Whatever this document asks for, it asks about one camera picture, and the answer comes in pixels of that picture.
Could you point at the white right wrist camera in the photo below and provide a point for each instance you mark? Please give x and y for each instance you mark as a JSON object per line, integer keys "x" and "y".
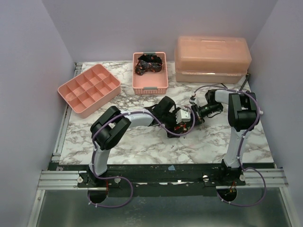
{"x": 193, "y": 100}

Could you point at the large pink storage box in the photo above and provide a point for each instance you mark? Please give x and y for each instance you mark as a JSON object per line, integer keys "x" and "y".
{"x": 206, "y": 59}

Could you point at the pink plastic basket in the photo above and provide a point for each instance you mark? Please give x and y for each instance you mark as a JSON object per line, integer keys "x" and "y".
{"x": 150, "y": 83}

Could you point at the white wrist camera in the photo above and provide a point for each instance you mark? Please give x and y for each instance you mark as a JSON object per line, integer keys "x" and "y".
{"x": 183, "y": 115}
{"x": 193, "y": 100}

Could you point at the orange black tool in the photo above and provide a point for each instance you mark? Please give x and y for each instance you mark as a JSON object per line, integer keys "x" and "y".
{"x": 243, "y": 81}

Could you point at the dark floral tie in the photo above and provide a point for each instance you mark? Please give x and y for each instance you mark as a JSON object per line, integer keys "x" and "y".
{"x": 148, "y": 63}

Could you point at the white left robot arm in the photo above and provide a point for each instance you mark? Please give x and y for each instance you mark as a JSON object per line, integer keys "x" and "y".
{"x": 111, "y": 126}

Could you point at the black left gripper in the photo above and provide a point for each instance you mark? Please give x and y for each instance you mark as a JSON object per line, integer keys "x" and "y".
{"x": 171, "y": 128}

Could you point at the pink divided organizer tray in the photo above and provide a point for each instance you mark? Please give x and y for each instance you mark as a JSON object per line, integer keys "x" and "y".
{"x": 90, "y": 90}

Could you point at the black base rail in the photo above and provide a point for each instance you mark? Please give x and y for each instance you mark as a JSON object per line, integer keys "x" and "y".
{"x": 129, "y": 181}

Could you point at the colourful faces patterned tie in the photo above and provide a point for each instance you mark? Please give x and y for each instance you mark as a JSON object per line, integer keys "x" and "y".
{"x": 182, "y": 128}

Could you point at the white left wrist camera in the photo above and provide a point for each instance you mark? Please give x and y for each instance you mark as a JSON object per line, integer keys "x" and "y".
{"x": 183, "y": 115}

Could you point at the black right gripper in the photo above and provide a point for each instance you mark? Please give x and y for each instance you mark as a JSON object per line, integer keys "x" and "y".
{"x": 197, "y": 114}

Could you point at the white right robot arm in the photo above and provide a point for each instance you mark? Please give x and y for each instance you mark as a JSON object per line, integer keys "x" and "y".
{"x": 243, "y": 115}

